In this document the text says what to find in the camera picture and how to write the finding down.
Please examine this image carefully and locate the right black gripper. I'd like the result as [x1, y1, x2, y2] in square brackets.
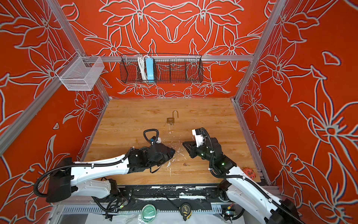
[182, 140, 217, 165]

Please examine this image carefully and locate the brass padlock long shackle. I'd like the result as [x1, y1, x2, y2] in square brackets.
[167, 110, 179, 125]

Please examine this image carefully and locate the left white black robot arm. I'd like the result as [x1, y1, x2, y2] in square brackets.
[33, 129, 175, 203]

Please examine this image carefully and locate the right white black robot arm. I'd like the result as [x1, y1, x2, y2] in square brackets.
[182, 128, 303, 224]

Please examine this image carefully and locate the black yellow tape measure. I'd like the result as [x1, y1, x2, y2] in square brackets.
[179, 203, 192, 221]

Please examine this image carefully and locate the red round object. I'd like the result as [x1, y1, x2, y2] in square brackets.
[242, 168, 256, 180]

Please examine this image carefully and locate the light blue box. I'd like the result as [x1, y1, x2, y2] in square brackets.
[145, 57, 154, 83]

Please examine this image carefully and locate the white mesh basket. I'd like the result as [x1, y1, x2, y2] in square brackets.
[56, 57, 104, 91]

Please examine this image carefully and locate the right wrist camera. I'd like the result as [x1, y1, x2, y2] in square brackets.
[192, 129, 205, 147]

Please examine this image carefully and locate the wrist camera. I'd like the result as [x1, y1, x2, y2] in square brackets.
[150, 136, 161, 144]
[192, 129, 205, 147]

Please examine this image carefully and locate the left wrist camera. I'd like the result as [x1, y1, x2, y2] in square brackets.
[150, 136, 161, 144]

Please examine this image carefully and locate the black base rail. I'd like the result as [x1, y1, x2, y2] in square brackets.
[117, 184, 232, 203]

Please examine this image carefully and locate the black wire basket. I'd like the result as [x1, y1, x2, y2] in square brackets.
[119, 54, 204, 84]

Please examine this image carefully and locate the white coiled cable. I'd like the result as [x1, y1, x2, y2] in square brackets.
[137, 55, 148, 81]

